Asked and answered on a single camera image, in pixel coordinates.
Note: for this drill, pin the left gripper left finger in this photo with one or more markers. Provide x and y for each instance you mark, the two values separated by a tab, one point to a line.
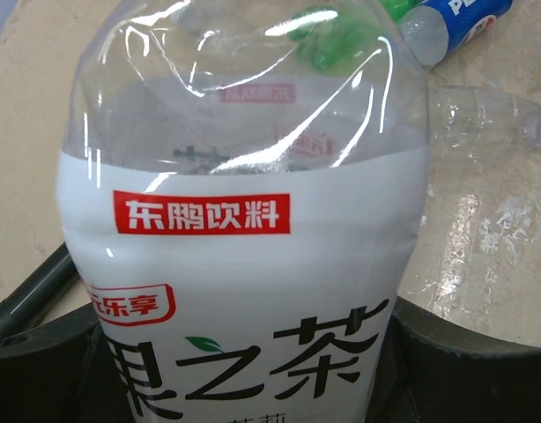
61	371

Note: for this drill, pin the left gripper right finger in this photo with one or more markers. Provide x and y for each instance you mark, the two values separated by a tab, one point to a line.
431	370

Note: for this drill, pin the white label tea bottle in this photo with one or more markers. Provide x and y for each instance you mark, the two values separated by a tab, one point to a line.
241	221

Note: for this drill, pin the Pepsi label clear bottle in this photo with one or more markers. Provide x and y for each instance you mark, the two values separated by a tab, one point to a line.
435	28

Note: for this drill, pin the green plastic bottle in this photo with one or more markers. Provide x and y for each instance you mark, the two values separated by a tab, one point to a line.
327	44

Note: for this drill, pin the black microphone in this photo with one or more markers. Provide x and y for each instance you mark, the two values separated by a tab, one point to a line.
28	305

